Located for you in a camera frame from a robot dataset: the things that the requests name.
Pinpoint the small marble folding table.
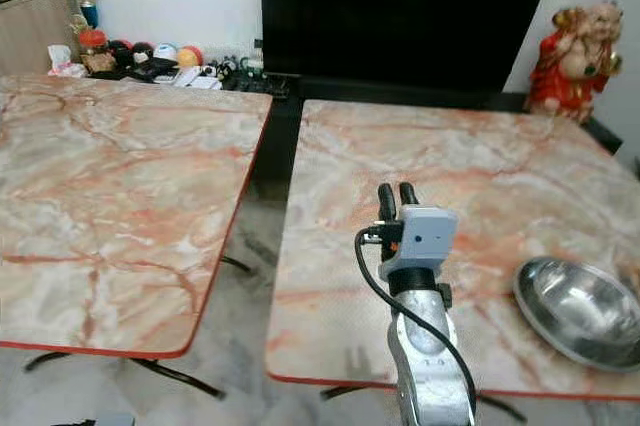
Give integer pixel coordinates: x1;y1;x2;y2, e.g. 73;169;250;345
265;98;640;422

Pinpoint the black television screen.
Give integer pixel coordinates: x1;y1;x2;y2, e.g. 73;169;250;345
260;0;563;92

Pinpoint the red laughing Buddha figurine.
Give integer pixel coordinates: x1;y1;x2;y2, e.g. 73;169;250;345
527;1;623;125

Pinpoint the stainless steel bowl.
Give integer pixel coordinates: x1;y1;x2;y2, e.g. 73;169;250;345
513;256;640;372

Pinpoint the orange round toy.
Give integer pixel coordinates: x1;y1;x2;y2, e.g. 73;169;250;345
177;46;203;69

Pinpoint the light wooden cabinet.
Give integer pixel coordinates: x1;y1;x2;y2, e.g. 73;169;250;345
0;0;81;75

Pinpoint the large marble folding table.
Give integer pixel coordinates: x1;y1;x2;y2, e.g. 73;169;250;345
0;73;274;399

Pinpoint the black round eared toy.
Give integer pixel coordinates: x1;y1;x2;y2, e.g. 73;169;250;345
110;41;156;75

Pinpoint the red capped jar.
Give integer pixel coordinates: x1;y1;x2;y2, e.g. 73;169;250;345
78;30;113;74

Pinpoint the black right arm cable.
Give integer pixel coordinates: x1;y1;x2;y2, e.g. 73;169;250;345
354;228;479;419

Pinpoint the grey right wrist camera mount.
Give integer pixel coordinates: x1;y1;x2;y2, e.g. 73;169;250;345
380;206;458;282

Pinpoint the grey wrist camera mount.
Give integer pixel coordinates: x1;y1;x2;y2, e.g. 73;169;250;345
95;411;136;426
380;206;458;282

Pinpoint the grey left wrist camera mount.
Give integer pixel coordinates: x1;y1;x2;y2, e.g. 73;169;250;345
95;411;136;426

